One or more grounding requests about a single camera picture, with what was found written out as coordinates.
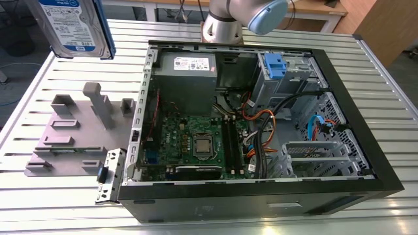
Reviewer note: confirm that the hard disk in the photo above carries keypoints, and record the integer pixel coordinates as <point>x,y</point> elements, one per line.
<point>72,27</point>

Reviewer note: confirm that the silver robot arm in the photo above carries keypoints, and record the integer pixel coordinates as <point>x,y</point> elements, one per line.
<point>222,27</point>

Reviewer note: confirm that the metal disk bay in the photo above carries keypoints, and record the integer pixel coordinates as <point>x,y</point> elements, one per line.
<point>317,159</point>

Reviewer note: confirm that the CPU socket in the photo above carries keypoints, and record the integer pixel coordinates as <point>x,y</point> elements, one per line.
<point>204,135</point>

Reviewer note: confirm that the green motherboard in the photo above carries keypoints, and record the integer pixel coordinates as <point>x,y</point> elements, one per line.
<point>177,127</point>

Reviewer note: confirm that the silver CPU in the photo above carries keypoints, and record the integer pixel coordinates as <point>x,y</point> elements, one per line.
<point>204,146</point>

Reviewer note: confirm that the black RAM slot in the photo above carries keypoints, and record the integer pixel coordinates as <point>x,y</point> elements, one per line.
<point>226,144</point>
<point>236,144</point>

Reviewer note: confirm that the grey power supply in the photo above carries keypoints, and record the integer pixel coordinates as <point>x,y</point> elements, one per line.
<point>186,93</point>

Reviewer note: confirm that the black graphics card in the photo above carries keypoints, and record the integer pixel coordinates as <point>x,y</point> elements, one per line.
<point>196,171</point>

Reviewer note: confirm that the metal optical drive cage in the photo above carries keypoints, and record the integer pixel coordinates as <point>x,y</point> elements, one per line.
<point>277,85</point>

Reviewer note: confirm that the blue drive cage latch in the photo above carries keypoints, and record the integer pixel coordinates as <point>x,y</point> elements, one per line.
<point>276,66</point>

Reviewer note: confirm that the black PC case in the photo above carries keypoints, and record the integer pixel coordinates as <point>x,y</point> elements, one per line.
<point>229,200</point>

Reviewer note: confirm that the grey plastic parts rack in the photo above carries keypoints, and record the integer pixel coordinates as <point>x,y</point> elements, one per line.
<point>82,137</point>

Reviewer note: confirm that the green RAM stick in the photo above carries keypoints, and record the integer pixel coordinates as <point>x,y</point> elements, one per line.
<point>76,149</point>

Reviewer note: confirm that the wooden desk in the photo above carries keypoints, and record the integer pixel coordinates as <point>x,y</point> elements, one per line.
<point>313,6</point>

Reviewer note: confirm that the wooden cabinet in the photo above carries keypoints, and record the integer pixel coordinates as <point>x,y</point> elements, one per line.
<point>385,31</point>

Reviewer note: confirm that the black chair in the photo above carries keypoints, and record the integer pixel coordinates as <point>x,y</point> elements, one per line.
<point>18,44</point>

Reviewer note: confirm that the metal expansion slot bracket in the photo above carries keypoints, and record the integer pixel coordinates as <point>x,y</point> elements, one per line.
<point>114,169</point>

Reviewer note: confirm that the blue bracket latch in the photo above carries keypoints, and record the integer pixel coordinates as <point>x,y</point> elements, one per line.
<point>104,174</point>

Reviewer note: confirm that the white table frame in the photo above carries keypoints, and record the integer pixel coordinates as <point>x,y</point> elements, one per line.
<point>150,13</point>

